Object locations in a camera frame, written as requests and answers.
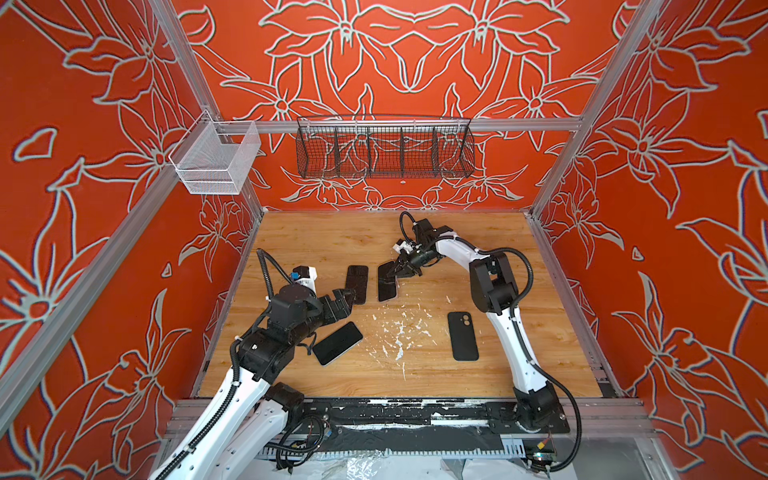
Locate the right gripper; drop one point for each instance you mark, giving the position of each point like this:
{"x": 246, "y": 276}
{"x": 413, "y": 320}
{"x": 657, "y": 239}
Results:
{"x": 404, "y": 268}

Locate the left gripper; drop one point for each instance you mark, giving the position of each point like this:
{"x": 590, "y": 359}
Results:
{"x": 343, "y": 308}

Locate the black smartphone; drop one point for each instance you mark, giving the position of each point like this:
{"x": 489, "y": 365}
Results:
{"x": 337, "y": 343}
{"x": 387, "y": 282}

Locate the black smartphone picked up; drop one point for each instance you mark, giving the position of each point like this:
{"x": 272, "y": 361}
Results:
{"x": 357, "y": 283}

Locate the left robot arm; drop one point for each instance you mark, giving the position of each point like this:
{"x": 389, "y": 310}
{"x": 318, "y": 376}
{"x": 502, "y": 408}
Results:
{"x": 251, "y": 406}

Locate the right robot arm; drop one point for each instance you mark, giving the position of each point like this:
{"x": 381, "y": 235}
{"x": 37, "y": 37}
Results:
{"x": 500, "y": 278}

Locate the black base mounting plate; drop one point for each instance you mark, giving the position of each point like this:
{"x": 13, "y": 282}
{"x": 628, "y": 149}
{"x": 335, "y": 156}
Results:
{"x": 500, "y": 416}

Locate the white mesh basket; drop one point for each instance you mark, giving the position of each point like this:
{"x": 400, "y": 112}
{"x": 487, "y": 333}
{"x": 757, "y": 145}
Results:
{"x": 216, "y": 157}

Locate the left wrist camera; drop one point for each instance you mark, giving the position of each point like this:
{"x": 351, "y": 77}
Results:
{"x": 305, "y": 276}

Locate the black wire basket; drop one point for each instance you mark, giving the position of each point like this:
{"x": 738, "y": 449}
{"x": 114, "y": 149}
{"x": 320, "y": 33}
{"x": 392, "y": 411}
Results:
{"x": 401, "y": 153}

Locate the aluminium frame rail back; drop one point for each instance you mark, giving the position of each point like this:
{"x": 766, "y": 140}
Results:
{"x": 476, "y": 125}

